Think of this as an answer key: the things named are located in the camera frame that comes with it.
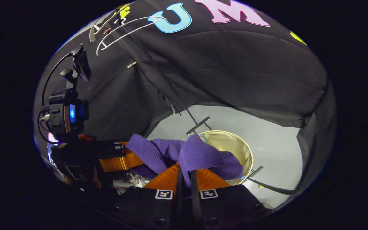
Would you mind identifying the printed light cloth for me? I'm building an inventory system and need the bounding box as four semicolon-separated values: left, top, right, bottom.
113;172;145;191

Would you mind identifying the black garment rack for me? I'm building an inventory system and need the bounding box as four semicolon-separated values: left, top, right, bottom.
119;18;298;196

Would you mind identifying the cream laundry hamper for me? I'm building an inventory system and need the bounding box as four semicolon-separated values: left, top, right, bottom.
198;130;254;186

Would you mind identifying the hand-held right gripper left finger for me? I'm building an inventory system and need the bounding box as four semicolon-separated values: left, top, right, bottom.
112;163;184;230

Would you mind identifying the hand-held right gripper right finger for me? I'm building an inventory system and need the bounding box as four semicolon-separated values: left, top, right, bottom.
190;168;270;230

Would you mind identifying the black camera cable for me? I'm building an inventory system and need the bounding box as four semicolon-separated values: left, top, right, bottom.
41;52;73;107

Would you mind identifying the purple ribbed jacket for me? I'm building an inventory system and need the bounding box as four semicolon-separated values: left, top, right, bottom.
125;134;245;189

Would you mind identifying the white plastic clothes hanger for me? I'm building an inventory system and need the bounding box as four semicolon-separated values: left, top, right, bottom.
96;16;169;57
89;4;131;42

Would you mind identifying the black backdrop cloth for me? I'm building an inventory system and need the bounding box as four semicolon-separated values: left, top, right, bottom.
34;0;336;205

